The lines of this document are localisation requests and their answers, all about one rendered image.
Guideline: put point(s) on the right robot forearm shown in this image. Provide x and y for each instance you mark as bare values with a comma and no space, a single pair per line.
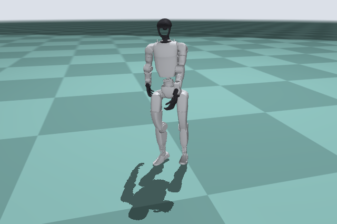
147,77

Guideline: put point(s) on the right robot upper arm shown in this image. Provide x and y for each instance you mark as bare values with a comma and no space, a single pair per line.
148,58

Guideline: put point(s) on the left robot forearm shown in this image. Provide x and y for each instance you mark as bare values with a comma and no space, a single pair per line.
179,80

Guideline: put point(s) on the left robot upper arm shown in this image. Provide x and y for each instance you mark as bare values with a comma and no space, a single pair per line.
183,49

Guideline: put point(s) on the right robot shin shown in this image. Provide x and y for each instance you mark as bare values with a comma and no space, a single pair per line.
161,140

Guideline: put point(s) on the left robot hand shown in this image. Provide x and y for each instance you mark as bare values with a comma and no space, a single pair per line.
173,101

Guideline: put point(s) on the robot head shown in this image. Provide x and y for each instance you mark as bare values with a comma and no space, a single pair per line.
164,24

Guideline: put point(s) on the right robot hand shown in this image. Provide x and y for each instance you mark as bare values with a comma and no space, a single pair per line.
148,88

